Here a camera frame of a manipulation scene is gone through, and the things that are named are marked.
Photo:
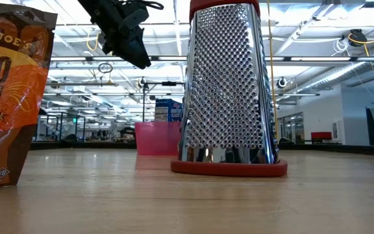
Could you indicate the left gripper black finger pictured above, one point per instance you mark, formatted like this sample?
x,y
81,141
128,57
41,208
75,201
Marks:
x,y
132,48

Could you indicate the blue mini cereal box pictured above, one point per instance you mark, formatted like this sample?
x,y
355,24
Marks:
x,y
169,112

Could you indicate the pink plastic bin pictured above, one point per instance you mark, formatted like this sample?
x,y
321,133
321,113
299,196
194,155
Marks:
x,y
157,139

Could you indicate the red rectangular object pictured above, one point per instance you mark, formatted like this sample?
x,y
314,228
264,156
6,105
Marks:
x,y
321,135

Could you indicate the grey ceiling duct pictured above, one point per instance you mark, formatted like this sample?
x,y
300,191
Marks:
x,y
343,76

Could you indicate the black aluminium table frame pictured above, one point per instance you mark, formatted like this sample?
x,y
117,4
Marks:
x,y
352,150

